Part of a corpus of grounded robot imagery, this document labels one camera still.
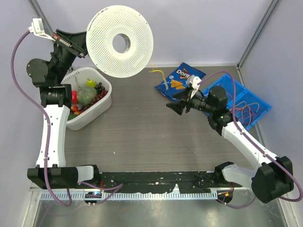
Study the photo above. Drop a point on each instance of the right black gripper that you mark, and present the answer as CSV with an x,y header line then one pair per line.
x,y
178,106

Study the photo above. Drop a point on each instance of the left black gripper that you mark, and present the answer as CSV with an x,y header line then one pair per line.
x,y
77,41

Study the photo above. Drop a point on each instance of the translucent white spool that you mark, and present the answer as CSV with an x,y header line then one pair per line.
x,y
119,41

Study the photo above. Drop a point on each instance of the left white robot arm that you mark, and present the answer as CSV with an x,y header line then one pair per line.
x,y
51,170

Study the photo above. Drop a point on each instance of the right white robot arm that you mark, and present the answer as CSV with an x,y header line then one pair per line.
x,y
271,176

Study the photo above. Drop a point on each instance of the blue Doritos chip bag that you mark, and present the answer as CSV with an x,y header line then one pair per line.
x,y
177,80

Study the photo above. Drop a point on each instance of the white plastic fruit basket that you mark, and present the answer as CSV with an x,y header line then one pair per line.
x,y
80,77

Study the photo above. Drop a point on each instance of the yellow green toy pear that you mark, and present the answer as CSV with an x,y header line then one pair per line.
x,y
91,83

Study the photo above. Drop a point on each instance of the red toy apple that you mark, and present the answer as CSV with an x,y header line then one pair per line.
x,y
74,99

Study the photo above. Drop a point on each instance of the small peach toy fruit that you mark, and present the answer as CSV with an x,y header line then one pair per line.
x,y
75,110

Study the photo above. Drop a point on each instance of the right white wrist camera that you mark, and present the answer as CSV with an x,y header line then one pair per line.
x,y
194,82

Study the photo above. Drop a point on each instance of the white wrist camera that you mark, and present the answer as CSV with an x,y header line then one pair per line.
x,y
194,82
37,29

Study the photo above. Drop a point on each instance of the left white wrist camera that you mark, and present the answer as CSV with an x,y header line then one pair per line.
x,y
37,29

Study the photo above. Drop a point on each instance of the aluminium corner post left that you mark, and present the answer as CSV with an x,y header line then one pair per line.
x,y
46,25

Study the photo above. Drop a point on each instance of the aluminium corner post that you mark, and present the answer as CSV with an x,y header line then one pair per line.
x,y
46,25
260,28

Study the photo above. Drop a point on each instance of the blue plastic cable bin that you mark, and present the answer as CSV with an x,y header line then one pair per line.
x,y
249,108

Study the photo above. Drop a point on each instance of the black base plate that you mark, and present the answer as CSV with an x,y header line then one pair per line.
x,y
161,182

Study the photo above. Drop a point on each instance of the aluminium corner post right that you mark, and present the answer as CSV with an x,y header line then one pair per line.
x,y
260,28

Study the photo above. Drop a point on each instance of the white slotted cable duct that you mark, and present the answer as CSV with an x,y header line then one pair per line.
x,y
175,195

